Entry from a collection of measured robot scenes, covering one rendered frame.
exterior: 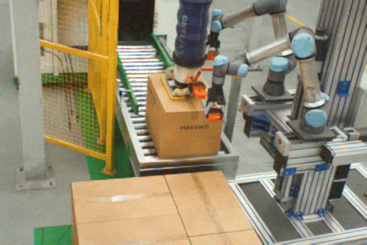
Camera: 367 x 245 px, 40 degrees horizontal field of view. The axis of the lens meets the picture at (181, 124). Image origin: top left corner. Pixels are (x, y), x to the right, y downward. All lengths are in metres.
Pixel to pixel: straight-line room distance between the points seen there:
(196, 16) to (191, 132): 0.75
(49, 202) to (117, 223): 1.14
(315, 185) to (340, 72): 0.84
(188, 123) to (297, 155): 0.73
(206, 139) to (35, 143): 1.35
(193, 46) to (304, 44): 0.89
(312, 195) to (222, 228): 0.91
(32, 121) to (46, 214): 0.69
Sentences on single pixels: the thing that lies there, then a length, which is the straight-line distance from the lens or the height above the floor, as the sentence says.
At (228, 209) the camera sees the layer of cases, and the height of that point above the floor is 0.54.
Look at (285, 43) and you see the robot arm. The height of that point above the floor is 1.54.
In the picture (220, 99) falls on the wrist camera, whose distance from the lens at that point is 2.89.
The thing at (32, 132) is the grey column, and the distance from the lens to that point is 3.97.
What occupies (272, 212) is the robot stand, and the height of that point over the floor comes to 0.21.
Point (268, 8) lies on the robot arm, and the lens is 3.37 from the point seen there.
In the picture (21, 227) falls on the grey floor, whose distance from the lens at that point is 3.82.
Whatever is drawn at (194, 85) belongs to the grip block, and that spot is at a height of 1.10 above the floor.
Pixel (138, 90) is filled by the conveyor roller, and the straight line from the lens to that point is 4.46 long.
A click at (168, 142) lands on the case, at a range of 3.37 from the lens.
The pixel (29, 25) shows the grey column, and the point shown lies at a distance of 3.62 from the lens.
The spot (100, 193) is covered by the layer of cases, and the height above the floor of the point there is 0.54.
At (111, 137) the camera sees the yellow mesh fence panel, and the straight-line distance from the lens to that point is 4.11.
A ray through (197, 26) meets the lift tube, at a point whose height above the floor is 1.44.
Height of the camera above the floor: 2.48
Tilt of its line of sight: 29 degrees down
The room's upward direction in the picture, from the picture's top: 6 degrees clockwise
